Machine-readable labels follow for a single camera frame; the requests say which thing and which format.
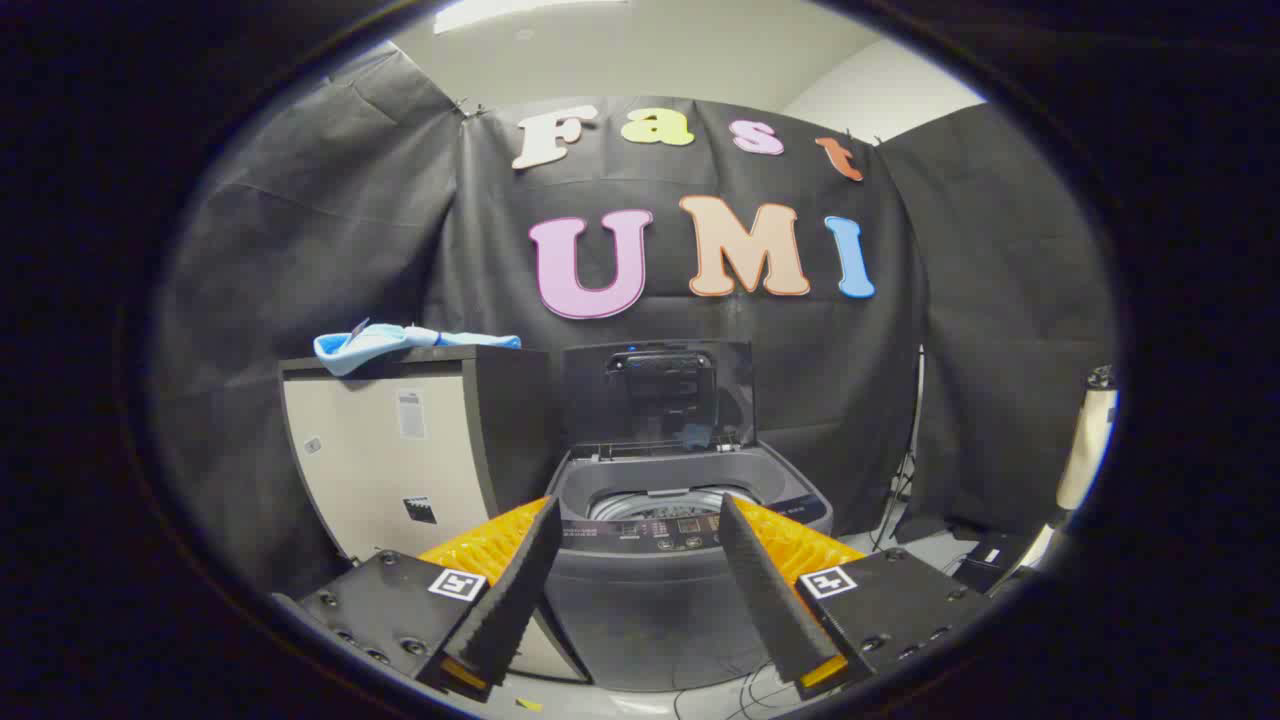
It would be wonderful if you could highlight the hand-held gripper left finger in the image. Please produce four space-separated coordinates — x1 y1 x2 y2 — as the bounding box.
275 495 566 703

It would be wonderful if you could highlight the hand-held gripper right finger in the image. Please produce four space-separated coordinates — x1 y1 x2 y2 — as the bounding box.
717 492 1001 701

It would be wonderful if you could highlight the dark grey washing machine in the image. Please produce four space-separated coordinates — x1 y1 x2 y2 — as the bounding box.
540 440 836 693

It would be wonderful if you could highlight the light blue shirt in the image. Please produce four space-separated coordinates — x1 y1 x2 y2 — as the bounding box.
313 319 523 378

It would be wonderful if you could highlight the beige cabinet with dark top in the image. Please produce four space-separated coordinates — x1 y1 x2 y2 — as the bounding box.
278 345 593 687

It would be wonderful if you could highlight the black box on floor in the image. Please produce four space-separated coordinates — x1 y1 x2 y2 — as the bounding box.
948 540 1036 593

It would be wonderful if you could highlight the cream rounded object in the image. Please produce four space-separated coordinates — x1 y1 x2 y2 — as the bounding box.
1055 365 1118 513

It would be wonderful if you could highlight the black backdrop cloth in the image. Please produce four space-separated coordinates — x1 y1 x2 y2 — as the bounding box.
150 45 1118 601

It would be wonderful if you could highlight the bundle of floor cables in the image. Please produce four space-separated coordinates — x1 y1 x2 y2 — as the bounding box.
672 665 806 720

